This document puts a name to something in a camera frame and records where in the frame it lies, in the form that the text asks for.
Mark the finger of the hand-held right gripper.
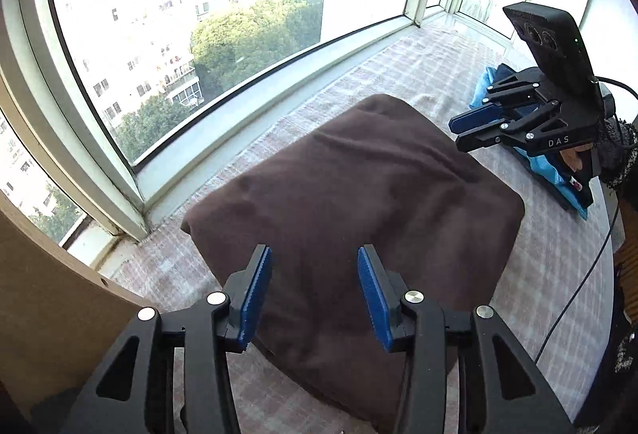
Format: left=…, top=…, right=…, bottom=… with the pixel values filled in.
left=455, top=101, right=562, bottom=154
left=447, top=67, right=547, bottom=136

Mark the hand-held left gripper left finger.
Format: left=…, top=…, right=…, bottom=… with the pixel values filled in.
left=60, top=243, right=274, bottom=434

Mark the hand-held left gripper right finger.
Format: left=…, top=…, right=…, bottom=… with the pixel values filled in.
left=357, top=245, right=579, bottom=434

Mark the brown fleece garment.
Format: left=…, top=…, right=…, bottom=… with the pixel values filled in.
left=180, top=94, right=526, bottom=430

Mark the person's right forearm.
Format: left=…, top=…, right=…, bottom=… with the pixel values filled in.
left=593, top=115, right=638, bottom=190

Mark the person's right hand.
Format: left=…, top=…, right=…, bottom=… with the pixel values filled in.
left=558, top=146, right=592, bottom=174

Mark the light blue shirt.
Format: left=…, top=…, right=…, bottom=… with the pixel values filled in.
left=469, top=65, right=589, bottom=220

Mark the pink plaid blanket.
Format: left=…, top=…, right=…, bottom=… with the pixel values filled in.
left=97, top=22, right=616, bottom=434

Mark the wooden board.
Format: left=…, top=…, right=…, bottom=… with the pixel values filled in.
left=0, top=192, right=145, bottom=420

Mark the white window frame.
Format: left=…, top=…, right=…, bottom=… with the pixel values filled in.
left=0, top=0, right=554, bottom=243

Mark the black cable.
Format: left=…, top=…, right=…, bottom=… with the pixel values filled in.
left=534, top=75, right=638, bottom=364

